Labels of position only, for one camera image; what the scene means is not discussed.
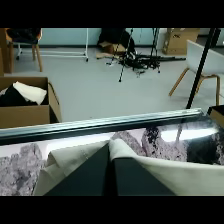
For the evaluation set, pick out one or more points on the white garment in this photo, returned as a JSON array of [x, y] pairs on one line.
[[31, 91]]

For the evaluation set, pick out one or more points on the silver frame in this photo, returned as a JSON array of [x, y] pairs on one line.
[[100, 125]]

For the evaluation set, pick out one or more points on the white chair with wooden legs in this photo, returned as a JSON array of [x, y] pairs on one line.
[[206, 60]]

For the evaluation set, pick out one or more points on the cream garment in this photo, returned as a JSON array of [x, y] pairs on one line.
[[188, 180]]

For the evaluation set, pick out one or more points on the black garment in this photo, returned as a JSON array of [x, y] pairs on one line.
[[13, 98]]

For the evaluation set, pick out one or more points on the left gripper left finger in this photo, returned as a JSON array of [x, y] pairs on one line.
[[90, 176]]

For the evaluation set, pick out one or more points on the large cardboard box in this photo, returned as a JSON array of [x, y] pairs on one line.
[[178, 41]]

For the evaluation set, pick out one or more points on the small flat cardboard box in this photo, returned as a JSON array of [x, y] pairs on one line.
[[108, 48]]

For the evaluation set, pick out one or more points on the heap of black tripods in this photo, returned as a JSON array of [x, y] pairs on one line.
[[141, 61]]

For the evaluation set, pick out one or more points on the cardboard box with dark top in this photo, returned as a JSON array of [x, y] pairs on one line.
[[217, 116]]

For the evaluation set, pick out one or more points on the black bag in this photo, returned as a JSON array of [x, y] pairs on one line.
[[111, 35]]

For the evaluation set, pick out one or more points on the black slanted pole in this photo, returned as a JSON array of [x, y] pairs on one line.
[[200, 71]]

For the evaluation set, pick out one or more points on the open cardboard box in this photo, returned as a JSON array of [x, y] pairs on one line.
[[25, 116]]

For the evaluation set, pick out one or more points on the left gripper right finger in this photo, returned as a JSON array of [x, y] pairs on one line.
[[136, 180]]

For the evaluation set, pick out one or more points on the white clothes rack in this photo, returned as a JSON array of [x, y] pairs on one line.
[[66, 52]]

